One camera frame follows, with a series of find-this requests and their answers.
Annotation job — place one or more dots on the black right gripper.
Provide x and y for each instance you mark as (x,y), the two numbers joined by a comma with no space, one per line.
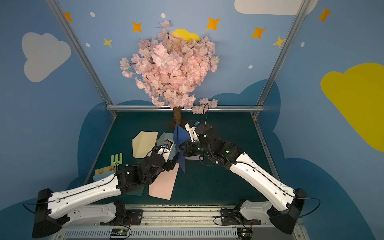
(188,148)

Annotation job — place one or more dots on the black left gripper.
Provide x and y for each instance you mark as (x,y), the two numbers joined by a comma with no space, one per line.
(171,163)

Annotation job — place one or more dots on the pink envelope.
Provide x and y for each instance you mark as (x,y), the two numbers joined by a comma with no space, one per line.
(163,186)

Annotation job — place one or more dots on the light teal envelope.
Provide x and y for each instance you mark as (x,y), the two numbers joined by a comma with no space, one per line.
(163,138)

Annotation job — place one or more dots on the cream yellow envelope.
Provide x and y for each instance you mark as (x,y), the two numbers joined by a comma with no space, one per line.
(142,143)

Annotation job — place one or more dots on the dark blue envelope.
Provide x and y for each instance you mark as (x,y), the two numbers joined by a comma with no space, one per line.
(180,137)

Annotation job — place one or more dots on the dark green envelope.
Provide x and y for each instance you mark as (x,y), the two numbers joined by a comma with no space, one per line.
(138,192)

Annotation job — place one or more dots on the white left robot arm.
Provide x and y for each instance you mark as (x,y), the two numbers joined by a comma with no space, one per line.
(53,208)

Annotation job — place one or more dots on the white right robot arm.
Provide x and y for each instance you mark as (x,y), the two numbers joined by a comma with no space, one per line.
(284,204)

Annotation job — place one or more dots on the pink blossom artificial tree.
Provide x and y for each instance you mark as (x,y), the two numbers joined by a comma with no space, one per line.
(170,67)

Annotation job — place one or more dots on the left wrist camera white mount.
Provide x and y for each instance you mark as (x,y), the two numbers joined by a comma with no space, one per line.
(167,150)

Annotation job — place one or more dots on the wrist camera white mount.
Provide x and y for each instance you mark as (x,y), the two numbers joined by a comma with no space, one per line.
(191,127)
(167,150)

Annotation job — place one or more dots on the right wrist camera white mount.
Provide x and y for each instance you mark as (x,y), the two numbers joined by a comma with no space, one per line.
(191,127)

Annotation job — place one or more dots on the green garden fork wooden handle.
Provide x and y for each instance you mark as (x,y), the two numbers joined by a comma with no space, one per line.
(116,159)

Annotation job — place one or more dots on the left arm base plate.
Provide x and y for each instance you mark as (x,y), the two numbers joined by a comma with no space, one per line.
(125,218)

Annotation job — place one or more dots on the aluminium rail front frame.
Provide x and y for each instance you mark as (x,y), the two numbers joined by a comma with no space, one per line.
(168,222)

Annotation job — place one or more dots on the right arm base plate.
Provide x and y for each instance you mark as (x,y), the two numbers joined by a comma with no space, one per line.
(230,217)

